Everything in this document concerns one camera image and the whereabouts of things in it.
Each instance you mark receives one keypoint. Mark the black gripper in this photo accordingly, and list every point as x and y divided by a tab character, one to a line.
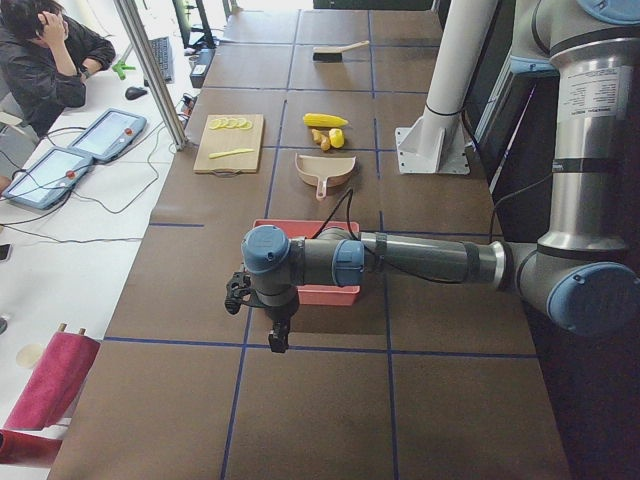
279	313

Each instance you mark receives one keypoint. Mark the beige plastic dustpan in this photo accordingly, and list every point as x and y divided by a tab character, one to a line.
323	173

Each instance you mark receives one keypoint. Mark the tan toy ginger root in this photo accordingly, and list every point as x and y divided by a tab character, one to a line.
321	139

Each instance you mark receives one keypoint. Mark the yellow toy potato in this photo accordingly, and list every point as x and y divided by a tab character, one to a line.
336	138

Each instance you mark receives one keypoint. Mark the yellow toy corn cob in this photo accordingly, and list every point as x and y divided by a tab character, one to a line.
322	120

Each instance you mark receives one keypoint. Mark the beige hand brush black bristles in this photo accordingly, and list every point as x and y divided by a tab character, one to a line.
332	54

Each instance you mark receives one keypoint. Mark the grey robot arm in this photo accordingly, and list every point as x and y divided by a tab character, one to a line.
573	273

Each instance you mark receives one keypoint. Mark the pink plastic bin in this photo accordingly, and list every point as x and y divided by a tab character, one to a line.
325	295

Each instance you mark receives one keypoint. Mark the yellow plastic toy knife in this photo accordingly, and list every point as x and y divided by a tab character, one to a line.
237	151

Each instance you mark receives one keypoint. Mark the wooden cutting board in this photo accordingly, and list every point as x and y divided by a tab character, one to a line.
223	139

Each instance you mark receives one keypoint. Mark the lemon slice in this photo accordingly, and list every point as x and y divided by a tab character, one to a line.
216	124
223	123
233	122
244	124

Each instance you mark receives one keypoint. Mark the red cloth roll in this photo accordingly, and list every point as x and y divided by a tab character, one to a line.
51	389

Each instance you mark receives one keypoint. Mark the blue teach pendant far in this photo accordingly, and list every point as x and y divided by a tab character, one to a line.
109	135

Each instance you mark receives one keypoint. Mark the blue teach pendant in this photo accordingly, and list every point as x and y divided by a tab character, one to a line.
109	135
46	182

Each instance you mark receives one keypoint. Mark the blue teach pendant near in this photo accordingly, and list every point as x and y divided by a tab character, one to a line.
46	182

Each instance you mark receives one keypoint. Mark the black computer mouse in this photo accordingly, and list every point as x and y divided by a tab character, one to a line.
133	93

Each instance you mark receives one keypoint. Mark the black power strip box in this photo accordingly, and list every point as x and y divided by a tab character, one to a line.
200	64

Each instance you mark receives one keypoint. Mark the green plastic clamp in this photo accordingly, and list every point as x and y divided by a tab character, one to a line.
121	68

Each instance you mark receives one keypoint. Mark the black keyboard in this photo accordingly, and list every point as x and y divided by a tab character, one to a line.
162	53

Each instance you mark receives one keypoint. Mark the seated person in black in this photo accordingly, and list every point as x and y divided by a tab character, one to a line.
46	59

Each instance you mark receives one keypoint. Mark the aluminium frame post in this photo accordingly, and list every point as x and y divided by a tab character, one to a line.
130	18

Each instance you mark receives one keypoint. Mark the white camera post with base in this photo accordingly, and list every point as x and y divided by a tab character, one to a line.
435	143

